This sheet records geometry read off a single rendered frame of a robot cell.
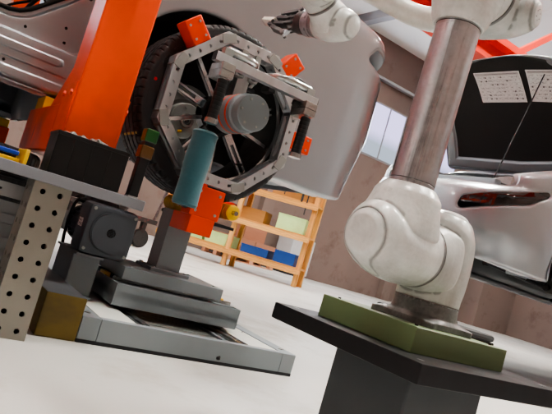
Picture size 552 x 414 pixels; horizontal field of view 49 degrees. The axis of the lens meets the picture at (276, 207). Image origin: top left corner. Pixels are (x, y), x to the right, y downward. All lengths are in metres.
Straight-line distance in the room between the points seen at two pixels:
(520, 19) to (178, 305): 1.43
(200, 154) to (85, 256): 0.53
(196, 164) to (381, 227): 0.93
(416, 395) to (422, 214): 0.39
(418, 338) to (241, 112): 1.07
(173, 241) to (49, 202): 0.71
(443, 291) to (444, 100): 0.43
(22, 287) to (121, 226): 0.51
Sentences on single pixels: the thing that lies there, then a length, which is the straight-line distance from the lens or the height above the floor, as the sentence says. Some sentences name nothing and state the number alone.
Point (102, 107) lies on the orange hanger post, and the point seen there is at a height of 0.69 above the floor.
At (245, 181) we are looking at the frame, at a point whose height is 0.64.
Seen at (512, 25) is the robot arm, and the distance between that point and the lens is 1.58.
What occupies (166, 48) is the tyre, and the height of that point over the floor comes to 0.99.
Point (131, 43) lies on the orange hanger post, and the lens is 2.00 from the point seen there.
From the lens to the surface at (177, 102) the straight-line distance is 2.71.
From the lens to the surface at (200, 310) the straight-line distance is 2.27.
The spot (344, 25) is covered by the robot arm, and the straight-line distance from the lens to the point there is 1.89.
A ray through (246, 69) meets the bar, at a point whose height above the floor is 0.96.
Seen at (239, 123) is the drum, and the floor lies 0.80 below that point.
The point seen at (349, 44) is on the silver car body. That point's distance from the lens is 3.10.
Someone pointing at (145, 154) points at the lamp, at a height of 0.58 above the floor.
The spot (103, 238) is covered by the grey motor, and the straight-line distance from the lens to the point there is 2.13.
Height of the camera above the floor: 0.42
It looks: 4 degrees up
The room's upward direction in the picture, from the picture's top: 17 degrees clockwise
